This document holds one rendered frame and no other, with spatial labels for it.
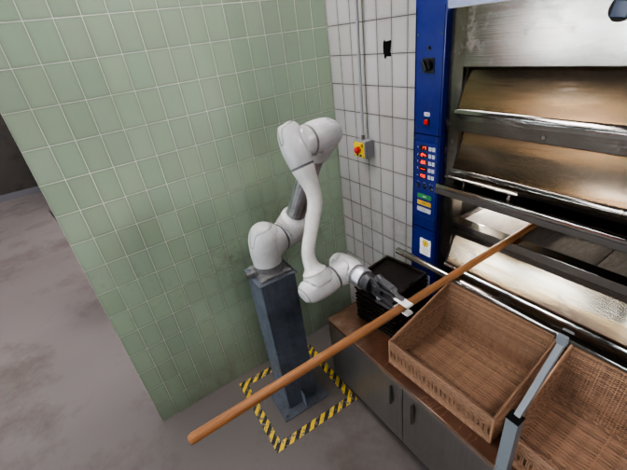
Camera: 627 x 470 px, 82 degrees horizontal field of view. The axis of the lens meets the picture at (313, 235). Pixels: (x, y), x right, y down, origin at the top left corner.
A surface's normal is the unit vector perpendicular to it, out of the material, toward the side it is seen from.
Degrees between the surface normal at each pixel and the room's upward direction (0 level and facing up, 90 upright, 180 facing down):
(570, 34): 90
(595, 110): 70
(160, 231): 90
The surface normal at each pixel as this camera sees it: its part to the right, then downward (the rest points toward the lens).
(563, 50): -0.82, 0.36
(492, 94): -0.81, 0.04
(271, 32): 0.56, 0.35
